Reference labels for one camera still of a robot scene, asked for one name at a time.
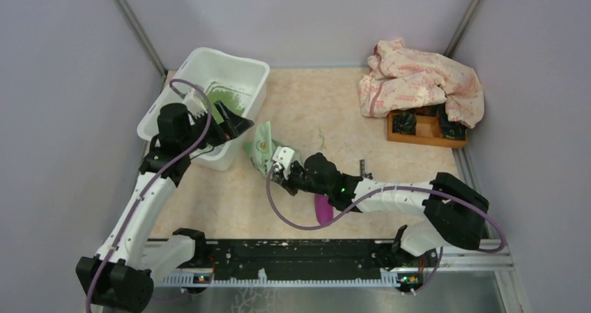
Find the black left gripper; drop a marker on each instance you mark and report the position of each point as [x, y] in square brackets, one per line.
[233, 125]

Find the wooden tray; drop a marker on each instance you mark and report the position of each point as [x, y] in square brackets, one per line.
[427, 132]

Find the pink patterned cloth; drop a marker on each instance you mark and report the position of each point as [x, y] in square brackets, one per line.
[401, 78]

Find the black bag clip strip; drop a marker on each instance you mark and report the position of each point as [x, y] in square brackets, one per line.
[363, 170]

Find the dark patterned item left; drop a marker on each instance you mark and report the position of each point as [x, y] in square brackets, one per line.
[404, 123]

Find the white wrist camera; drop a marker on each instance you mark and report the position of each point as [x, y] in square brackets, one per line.
[284, 156]
[196, 109]

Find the dark patterned item right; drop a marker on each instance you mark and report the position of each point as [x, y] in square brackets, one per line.
[450, 129]

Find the green cat litter bag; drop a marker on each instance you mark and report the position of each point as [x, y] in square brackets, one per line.
[260, 150]

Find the green litter in box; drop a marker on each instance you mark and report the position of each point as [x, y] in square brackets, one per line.
[234, 98]

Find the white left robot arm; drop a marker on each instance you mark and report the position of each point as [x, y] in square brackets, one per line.
[123, 273]

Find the spilled green litter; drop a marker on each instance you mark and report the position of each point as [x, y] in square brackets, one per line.
[321, 136]

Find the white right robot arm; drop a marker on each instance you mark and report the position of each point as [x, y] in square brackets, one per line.
[452, 213]

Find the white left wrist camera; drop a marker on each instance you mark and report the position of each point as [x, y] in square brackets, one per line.
[196, 109]

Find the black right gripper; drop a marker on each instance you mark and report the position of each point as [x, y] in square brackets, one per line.
[280, 178]

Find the white plastic litter box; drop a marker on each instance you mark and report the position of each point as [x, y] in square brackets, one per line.
[203, 66]

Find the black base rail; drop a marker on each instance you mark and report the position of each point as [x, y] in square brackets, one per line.
[297, 263]

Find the purple plastic scoop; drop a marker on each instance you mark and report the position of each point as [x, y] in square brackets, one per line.
[324, 212]

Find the dark patterned item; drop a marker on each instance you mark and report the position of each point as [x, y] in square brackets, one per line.
[450, 129]
[404, 123]

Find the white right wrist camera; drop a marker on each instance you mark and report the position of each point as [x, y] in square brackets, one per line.
[284, 156]

